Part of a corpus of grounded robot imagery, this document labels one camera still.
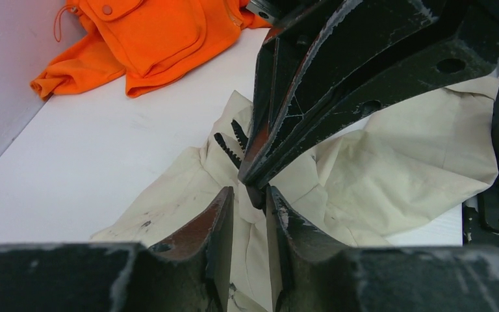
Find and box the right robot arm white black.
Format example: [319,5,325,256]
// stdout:
[233,1,499,247]

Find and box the beige zip jacket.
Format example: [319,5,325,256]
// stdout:
[92,76,499,311]

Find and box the orange jacket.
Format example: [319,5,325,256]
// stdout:
[30,0,269,99]

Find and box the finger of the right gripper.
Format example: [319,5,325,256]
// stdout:
[245,0,499,190]
[239,1,439,183]

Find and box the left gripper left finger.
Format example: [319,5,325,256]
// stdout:
[0,187,234,311]

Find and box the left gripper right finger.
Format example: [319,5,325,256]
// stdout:
[266,187,499,311]

